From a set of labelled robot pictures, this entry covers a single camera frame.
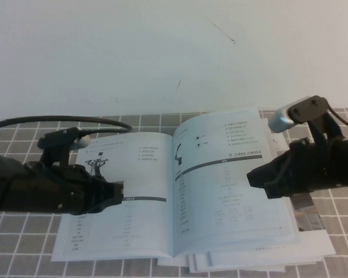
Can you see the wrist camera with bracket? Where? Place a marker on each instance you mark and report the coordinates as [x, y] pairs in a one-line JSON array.
[[61, 136], [304, 111]]

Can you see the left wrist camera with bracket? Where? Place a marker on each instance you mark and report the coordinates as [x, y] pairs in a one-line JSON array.
[[61, 136]]

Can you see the white paper brochure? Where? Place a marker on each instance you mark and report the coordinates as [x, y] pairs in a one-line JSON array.
[[171, 262], [235, 269], [201, 260]]

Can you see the grey white-grid tablecloth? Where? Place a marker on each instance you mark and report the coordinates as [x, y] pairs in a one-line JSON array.
[[17, 246]]

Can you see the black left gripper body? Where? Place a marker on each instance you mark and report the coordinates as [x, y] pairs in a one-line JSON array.
[[63, 188]]

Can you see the white product catalogue book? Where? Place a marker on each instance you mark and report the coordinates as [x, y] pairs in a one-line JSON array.
[[150, 179]]

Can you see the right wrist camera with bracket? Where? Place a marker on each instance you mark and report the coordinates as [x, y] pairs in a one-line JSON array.
[[304, 111]]

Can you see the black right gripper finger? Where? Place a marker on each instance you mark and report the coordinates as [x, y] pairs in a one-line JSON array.
[[264, 175], [277, 190]]

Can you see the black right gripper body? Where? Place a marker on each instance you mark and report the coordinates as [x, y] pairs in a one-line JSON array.
[[307, 168]]

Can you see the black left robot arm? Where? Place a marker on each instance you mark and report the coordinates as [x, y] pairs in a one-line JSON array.
[[3, 185]]

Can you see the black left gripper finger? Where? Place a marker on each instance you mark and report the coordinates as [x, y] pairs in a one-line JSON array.
[[114, 197], [116, 186]]

